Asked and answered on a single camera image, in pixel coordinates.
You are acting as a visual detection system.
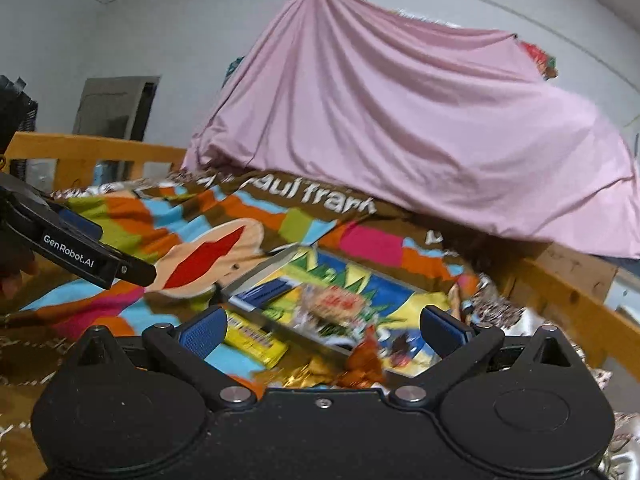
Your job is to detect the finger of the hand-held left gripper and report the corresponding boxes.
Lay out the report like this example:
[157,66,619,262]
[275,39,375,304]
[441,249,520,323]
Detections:
[114,254,157,287]
[52,207,105,244]

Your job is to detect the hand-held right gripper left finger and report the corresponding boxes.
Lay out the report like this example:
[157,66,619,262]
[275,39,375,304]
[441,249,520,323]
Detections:
[62,306,258,409]

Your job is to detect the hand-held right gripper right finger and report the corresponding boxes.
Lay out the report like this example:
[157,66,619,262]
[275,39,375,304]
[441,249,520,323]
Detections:
[387,305,581,409]

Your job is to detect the yellow snack packet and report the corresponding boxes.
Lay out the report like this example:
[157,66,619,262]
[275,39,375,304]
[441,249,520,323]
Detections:
[222,309,289,369]

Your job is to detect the dinosaur print tin box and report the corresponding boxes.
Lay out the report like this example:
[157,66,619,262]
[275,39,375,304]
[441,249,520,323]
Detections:
[219,244,482,377]

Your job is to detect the blue and white tube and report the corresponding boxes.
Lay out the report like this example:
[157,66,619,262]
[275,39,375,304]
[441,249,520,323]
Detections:
[239,280,297,312]

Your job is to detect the orange brown snack packet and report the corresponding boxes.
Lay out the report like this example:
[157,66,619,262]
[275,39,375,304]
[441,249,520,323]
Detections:
[344,326,387,390]

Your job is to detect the rice cracker packet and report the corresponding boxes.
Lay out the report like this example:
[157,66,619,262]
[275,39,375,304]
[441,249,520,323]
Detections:
[299,284,372,327]

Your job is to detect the gold foil snack packet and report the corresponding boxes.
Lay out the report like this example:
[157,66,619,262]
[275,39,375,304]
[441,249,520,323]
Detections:
[282,359,347,390]

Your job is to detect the person's left hand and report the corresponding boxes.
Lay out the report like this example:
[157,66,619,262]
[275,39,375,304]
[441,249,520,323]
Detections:
[0,237,40,304]

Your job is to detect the colourful printed blanket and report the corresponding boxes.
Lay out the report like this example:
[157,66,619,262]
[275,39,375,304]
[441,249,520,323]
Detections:
[0,170,482,480]

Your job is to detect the floral satin sheet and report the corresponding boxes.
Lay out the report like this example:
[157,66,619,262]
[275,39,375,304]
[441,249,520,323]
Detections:
[52,169,640,480]

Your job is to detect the grey door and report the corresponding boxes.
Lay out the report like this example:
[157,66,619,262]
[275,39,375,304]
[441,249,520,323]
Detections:
[74,76,162,145]

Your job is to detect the black plastic basket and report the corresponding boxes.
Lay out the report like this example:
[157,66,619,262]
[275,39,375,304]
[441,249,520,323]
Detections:
[0,75,40,182]

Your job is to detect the wooden cabinet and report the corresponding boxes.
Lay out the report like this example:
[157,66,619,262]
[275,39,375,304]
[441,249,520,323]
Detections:
[539,244,622,307]

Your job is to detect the pink hanging sheet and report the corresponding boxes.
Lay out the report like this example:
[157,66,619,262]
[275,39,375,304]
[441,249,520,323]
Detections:
[182,0,640,261]

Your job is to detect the teal floral cloth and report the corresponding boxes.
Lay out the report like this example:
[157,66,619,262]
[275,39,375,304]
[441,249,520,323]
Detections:
[224,55,247,82]

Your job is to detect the red floral cloth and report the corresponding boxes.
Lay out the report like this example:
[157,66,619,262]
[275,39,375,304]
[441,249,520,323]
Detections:
[519,41,559,82]

